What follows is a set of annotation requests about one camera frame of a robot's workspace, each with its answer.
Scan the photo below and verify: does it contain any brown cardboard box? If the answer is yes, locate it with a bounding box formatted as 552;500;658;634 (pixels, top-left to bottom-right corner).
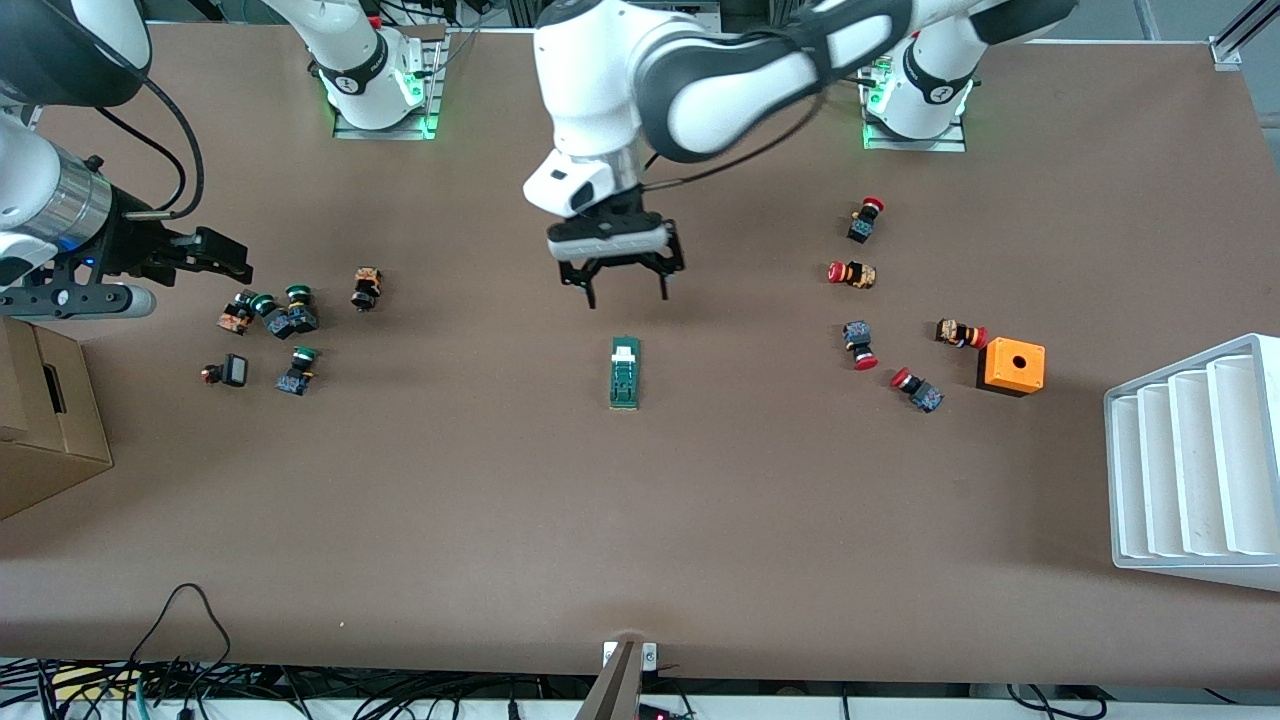
0;318;114;521

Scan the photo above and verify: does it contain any yellow label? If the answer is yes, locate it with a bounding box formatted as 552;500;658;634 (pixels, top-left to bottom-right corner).
50;668;133;701

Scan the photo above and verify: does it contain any white stepped tray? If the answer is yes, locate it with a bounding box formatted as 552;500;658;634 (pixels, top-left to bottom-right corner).
1103;333;1280;593

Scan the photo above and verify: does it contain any aluminium corner profile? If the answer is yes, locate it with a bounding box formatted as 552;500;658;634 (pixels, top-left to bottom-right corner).
1208;0;1280;69

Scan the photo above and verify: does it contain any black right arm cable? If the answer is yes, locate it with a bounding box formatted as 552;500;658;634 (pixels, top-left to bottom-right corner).
94;74;207;221

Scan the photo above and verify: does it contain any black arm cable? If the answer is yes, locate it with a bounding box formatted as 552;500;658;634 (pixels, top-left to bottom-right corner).
640;80;833;193
94;74;207;221

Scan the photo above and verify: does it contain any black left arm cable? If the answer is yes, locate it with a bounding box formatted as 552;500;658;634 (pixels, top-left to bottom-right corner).
640;80;833;193

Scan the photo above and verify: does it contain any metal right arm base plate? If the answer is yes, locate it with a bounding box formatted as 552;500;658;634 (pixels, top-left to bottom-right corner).
333;38;443;141

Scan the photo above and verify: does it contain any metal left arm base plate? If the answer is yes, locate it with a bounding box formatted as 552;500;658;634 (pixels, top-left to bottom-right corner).
862;108;968;153

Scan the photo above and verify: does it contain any black looped cable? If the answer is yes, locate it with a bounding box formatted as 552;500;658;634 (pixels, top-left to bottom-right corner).
125;583;233;693

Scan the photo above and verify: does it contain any orange button enclosure box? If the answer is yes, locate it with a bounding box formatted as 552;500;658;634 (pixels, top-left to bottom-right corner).
976;337;1047;398

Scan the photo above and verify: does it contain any brown camera stand with bracket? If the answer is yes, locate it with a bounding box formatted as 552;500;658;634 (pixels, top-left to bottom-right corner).
575;640;659;720

